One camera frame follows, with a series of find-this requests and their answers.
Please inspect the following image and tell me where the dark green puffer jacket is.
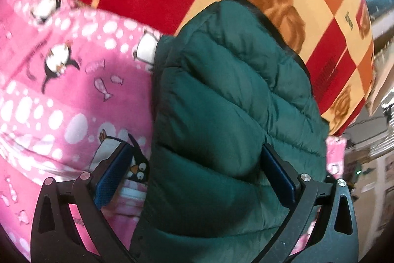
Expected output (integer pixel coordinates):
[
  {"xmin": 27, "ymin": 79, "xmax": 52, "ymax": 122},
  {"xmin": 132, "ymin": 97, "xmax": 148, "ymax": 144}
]
[{"xmin": 130, "ymin": 0, "xmax": 328, "ymax": 262}]

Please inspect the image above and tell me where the pink penguin fleece blanket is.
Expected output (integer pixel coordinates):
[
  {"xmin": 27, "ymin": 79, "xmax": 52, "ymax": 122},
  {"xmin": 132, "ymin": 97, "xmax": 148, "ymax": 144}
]
[{"xmin": 0, "ymin": 0, "xmax": 347, "ymax": 261}]

